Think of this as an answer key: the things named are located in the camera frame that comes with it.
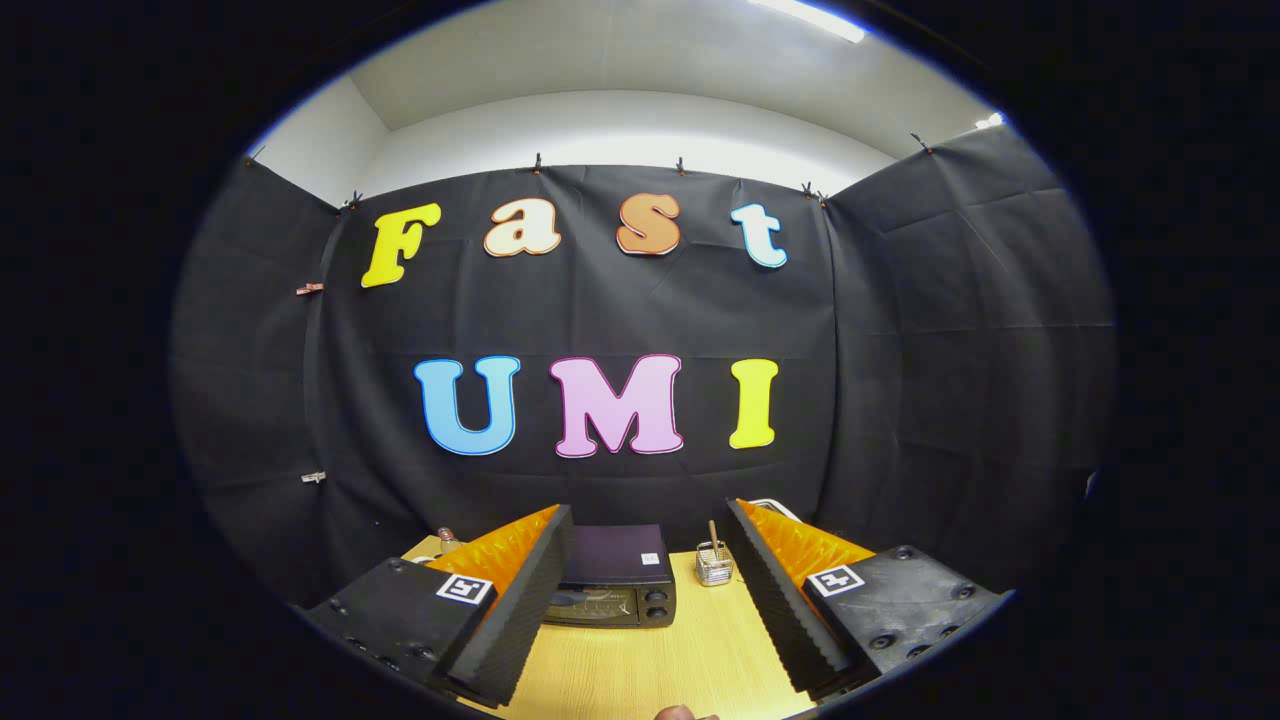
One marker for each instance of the wooden stick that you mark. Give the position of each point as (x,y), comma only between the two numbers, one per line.
(713,535)

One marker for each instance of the row of dark cloth clips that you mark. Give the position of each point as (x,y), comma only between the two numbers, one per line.
(537,163)

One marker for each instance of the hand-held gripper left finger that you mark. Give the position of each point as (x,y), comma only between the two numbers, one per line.
(525,615)

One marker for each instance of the white bread toaster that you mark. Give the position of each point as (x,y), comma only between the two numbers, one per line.
(790,510)

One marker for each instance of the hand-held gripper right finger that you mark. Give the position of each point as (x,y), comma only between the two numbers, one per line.
(775,605)

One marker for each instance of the clear plastic water bottle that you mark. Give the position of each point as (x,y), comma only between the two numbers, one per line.
(448,542)

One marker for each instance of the black toaster oven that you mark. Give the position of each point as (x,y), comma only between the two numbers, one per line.
(615,555)

